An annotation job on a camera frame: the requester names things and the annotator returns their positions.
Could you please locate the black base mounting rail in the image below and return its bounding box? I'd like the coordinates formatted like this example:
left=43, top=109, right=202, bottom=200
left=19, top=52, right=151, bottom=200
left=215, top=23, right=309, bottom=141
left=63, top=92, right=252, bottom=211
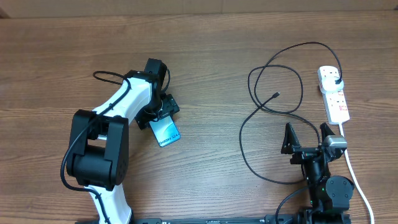
left=74, top=213, right=352, bottom=224

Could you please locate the white power strip cord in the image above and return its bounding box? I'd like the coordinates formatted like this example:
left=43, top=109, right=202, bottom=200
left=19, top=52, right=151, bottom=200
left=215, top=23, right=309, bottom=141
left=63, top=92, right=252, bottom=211
left=338, top=123, right=376, bottom=224

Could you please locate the white charger plug adapter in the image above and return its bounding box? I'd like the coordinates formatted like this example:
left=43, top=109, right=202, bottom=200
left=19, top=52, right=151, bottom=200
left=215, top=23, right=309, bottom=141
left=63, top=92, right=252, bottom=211
left=320, top=78, right=345, bottom=94

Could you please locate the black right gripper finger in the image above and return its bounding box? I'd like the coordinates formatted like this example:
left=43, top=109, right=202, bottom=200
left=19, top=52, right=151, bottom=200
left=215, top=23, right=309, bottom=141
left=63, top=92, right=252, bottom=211
left=281, top=123, right=301, bottom=154
left=320, top=123, right=335, bottom=141

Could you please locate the white power strip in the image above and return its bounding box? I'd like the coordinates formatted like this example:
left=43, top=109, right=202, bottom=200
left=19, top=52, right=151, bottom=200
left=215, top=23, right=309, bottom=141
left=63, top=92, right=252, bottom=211
left=317, top=65, right=350, bottom=124

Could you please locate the blue Samsung Galaxy smartphone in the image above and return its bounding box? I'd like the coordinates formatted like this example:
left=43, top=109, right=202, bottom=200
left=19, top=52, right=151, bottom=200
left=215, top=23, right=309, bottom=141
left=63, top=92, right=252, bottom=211
left=149, top=116, right=181, bottom=147

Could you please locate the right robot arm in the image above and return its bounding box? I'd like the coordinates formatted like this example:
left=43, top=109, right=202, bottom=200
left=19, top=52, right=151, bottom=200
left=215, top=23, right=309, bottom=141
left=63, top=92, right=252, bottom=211
left=275, top=123, right=354, bottom=223

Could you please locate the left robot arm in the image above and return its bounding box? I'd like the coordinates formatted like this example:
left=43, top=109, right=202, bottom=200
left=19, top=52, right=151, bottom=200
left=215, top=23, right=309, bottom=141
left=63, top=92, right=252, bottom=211
left=60, top=58, right=181, bottom=223

